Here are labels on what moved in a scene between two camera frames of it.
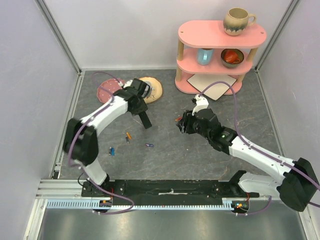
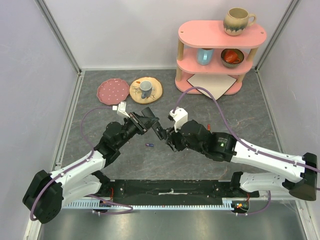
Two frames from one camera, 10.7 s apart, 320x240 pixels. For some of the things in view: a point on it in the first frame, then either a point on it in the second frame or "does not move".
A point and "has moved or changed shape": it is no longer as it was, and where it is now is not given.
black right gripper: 188,124 -> 170,136
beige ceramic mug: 236,20 does not move
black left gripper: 143,107 -> 142,123
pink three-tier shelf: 206,48 does not move
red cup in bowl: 231,57 does not move
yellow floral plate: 156,89 does not move
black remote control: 145,120 has moved or changed shape
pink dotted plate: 111,85 does not move
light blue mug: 204,57 does not move
